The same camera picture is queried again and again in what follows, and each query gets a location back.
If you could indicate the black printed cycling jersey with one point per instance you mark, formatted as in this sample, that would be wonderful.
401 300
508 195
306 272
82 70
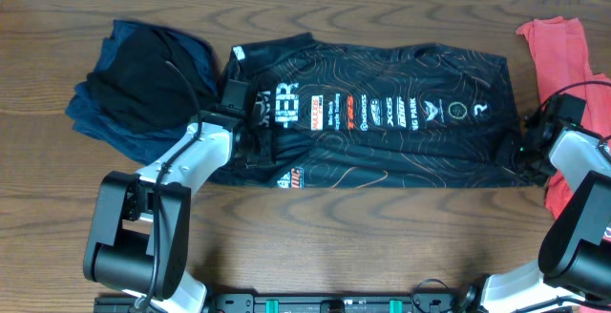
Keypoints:
349 116

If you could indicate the black folded garment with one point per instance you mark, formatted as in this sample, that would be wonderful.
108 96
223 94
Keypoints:
156 81

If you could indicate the navy blue folded garment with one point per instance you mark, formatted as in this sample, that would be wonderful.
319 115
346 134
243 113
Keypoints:
89 119

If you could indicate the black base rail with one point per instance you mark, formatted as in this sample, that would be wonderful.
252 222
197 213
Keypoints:
310 301

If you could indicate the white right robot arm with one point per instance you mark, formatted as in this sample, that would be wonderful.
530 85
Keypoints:
573 264

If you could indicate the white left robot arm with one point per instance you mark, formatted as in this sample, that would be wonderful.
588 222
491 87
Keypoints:
139 237

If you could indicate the red folded garment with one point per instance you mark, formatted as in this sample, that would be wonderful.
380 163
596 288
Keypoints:
559 49

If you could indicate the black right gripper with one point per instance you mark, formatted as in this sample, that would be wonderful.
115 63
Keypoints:
504 157

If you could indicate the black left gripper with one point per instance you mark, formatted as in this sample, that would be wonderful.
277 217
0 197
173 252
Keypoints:
268 154

